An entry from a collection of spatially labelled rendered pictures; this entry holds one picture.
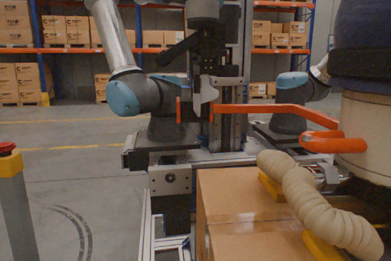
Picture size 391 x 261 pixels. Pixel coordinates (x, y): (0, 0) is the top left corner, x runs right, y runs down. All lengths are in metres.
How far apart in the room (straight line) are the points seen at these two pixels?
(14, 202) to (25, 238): 0.15
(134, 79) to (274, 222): 0.56
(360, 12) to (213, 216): 0.36
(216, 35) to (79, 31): 7.32
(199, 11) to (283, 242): 0.45
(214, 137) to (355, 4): 0.74
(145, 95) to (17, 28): 7.62
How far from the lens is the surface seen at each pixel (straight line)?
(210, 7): 0.56
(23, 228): 1.16
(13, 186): 1.08
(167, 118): 0.86
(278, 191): 0.47
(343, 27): 0.41
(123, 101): 0.75
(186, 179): 0.79
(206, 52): 0.55
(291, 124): 1.00
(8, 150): 1.04
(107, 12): 0.89
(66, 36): 7.92
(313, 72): 1.08
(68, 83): 9.25
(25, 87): 8.38
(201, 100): 0.54
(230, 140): 1.06
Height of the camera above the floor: 1.33
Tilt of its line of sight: 14 degrees down
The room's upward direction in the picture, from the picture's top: straight up
